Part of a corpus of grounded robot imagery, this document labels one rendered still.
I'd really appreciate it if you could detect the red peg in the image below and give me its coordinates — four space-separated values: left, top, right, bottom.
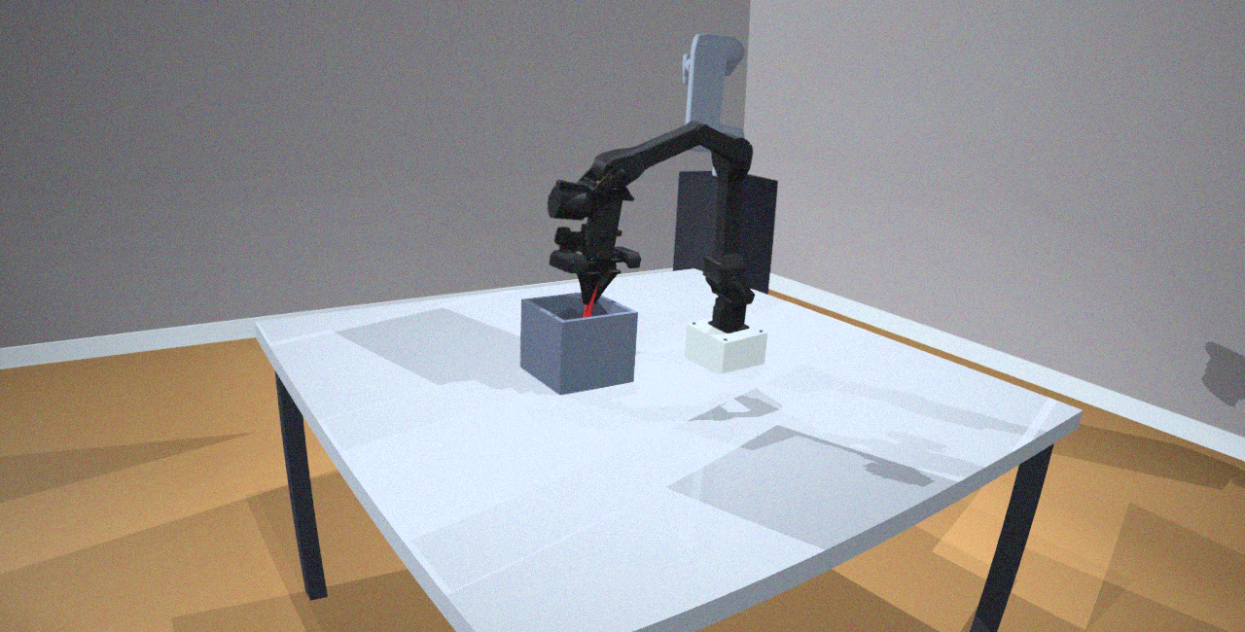
583 285 598 318

